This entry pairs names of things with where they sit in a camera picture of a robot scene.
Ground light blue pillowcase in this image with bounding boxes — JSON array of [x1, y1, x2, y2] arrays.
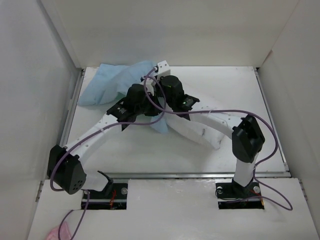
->
[[76, 59, 176, 136]]

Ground white pillow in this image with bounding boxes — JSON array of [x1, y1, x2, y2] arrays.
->
[[164, 82, 226, 151]]

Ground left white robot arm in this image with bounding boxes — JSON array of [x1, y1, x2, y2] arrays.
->
[[47, 83, 161, 199]]

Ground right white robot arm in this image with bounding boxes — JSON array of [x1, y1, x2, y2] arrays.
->
[[160, 75, 265, 197]]

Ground pink cloth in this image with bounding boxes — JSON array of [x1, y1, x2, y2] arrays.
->
[[45, 221, 72, 240]]

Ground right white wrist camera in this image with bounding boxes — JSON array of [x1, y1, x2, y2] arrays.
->
[[154, 60, 171, 81]]

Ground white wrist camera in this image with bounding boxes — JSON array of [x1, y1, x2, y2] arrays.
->
[[154, 60, 171, 81], [140, 76, 155, 96]]

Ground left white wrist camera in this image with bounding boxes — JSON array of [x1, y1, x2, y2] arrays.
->
[[140, 76, 155, 96]]

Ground aluminium front rail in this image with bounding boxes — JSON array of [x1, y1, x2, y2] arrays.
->
[[106, 171, 292, 179]]

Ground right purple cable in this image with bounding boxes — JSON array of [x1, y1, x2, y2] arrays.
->
[[144, 82, 293, 211]]

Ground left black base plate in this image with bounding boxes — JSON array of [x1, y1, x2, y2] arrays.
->
[[87, 182, 128, 210]]

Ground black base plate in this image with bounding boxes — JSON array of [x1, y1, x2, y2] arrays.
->
[[215, 181, 265, 210], [87, 182, 128, 210]]

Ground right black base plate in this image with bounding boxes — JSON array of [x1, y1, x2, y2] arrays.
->
[[215, 181, 265, 210]]

